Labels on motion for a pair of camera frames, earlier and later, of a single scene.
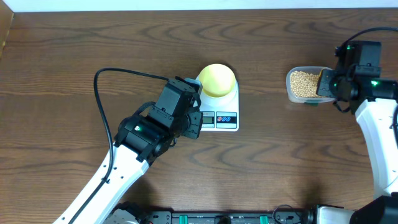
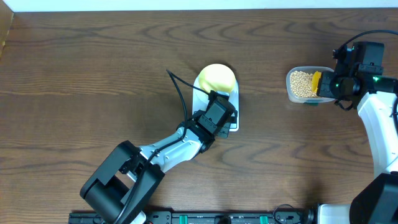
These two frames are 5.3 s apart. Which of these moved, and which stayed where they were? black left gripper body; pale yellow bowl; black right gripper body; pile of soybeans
Moved: black left gripper body
Stayed: pile of soybeans; pale yellow bowl; black right gripper body
